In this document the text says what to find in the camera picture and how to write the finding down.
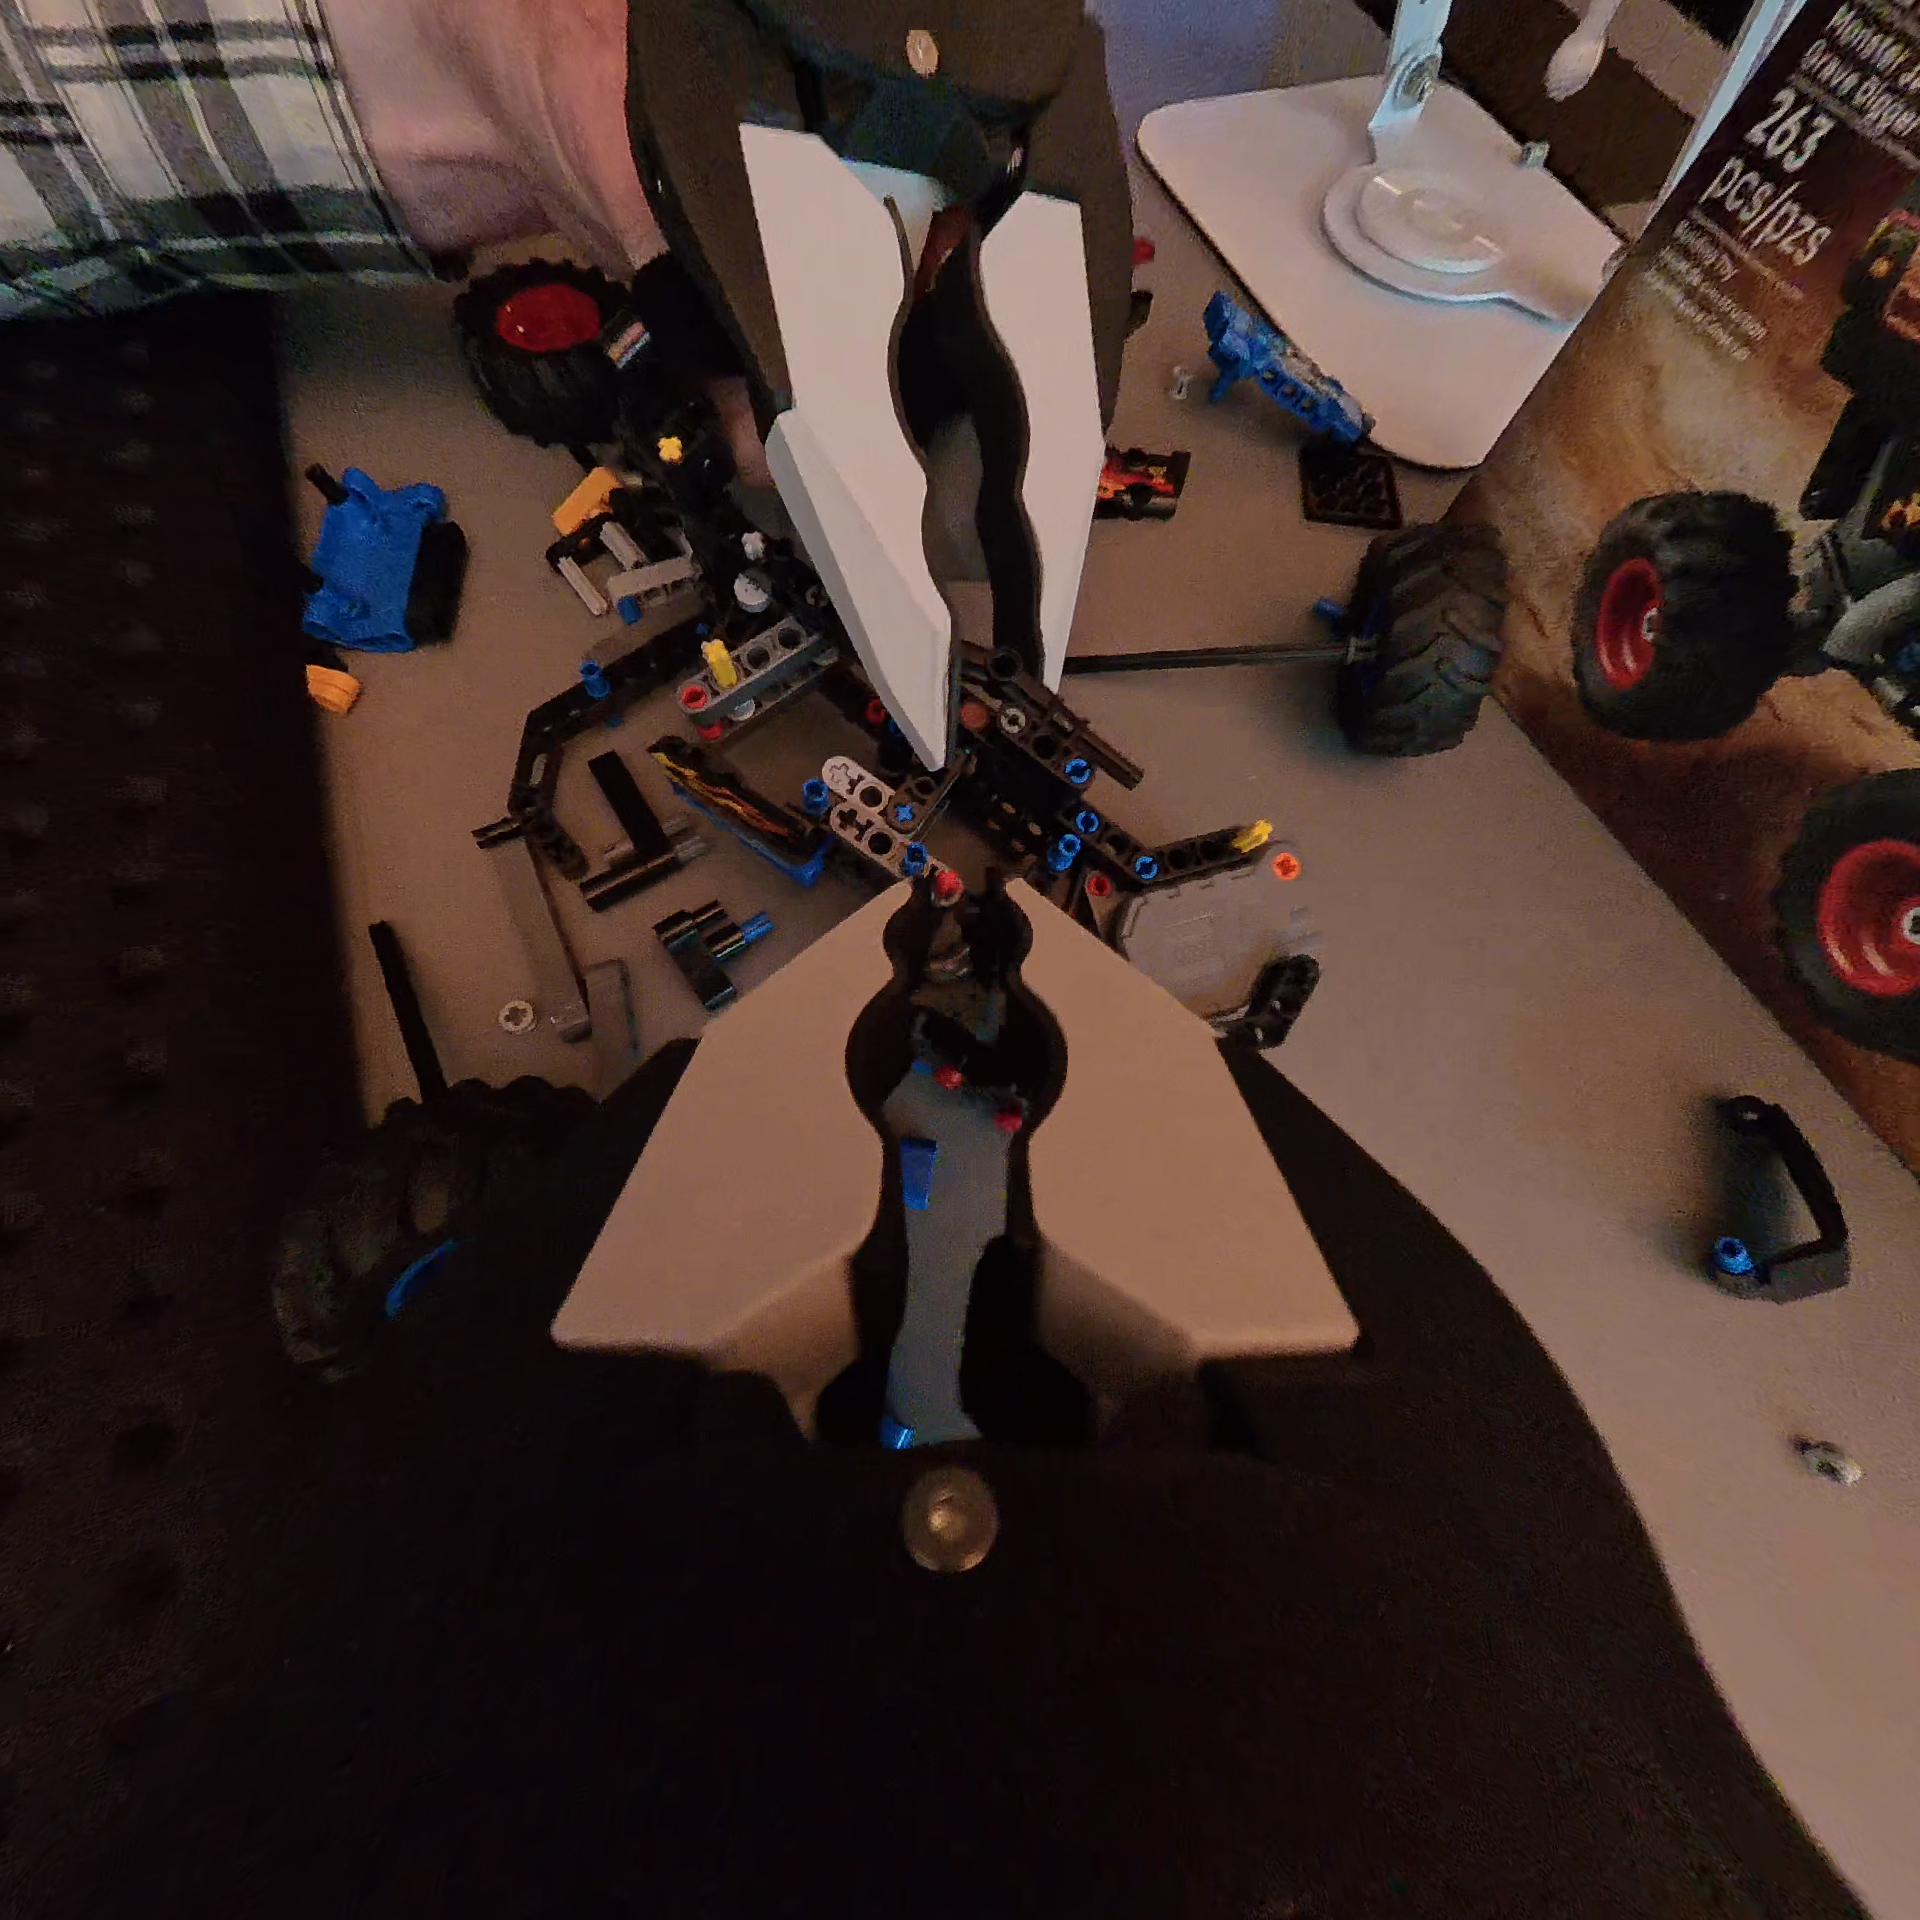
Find black L-shaped beam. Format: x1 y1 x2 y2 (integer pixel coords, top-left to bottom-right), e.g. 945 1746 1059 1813
577 749 708 916

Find blue body panel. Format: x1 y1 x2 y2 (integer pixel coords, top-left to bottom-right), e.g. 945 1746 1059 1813
301 464 469 656

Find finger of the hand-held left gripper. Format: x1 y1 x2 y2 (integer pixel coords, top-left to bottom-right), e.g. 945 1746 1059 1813
738 123 966 772
961 189 1109 695

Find black square plate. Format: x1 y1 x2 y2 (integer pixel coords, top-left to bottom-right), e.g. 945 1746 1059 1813
1300 445 1409 531

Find person's left hand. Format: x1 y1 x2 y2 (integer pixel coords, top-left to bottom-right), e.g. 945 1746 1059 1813
319 0 672 282

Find grey desk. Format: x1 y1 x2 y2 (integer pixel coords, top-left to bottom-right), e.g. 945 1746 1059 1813
272 0 1920 1920

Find black panel with orange print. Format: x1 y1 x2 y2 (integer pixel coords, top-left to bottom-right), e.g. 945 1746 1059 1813
1092 445 1195 522

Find black angled beam blue pins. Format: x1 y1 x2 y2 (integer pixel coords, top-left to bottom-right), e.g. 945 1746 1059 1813
469 613 708 882

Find black wheel with red hub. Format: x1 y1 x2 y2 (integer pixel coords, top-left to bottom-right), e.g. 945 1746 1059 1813
455 263 645 451

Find black axle connector blue pin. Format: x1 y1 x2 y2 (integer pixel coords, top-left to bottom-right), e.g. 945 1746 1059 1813
649 902 780 1015

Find black arch piece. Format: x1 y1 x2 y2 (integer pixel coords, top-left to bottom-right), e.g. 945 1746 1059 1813
1710 1090 1854 1306

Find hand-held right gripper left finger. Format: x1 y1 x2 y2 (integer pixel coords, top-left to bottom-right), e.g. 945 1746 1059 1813
551 880 920 1403

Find blue panel with white print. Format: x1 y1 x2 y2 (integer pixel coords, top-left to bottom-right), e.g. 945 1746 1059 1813
1199 291 1379 447

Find toy truck chassis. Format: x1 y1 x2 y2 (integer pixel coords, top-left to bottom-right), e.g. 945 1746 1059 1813
601 400 1326 1051

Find long panel with yellow flames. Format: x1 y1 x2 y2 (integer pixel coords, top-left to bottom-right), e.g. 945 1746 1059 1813
648 734 835 893

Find white document stand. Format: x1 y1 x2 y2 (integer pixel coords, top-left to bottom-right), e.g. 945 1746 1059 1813
1135 0 1804 472

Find toy truck set box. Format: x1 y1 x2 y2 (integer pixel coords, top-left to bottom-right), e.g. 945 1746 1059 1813
1445 0 1920 1177

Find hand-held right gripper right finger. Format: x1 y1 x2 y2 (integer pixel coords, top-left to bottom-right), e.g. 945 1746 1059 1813
997 880 1360 1410

